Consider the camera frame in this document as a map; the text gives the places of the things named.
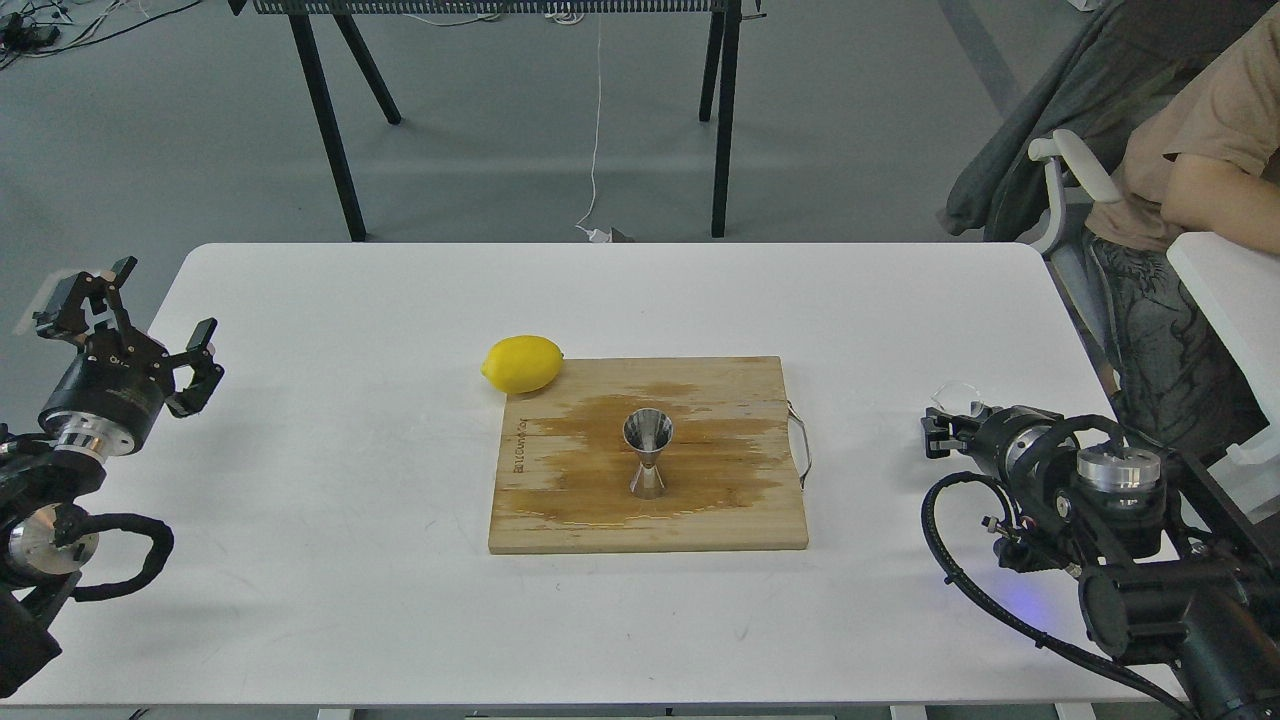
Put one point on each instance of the clear plastic measuring cup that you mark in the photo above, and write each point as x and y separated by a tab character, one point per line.
953	397

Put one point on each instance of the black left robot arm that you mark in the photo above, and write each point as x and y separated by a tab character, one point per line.
47	538

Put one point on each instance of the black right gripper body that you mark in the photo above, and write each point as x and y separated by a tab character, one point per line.
1002	438

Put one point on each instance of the wooden cutting board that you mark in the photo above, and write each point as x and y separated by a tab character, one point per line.
562	480

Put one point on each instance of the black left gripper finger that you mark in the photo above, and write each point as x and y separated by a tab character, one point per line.
87	311
205	377

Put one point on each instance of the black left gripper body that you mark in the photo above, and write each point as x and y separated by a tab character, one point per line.
112	392

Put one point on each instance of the black trestle table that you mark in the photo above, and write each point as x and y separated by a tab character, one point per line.
512	89

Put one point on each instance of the yellow lemon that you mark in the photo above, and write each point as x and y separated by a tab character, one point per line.
522	364

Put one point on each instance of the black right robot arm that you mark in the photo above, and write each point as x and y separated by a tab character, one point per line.
1177	589

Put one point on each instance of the steel double jigger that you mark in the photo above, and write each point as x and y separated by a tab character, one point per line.
647	432

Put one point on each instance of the grey office chair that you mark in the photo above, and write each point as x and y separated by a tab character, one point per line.
1178	101

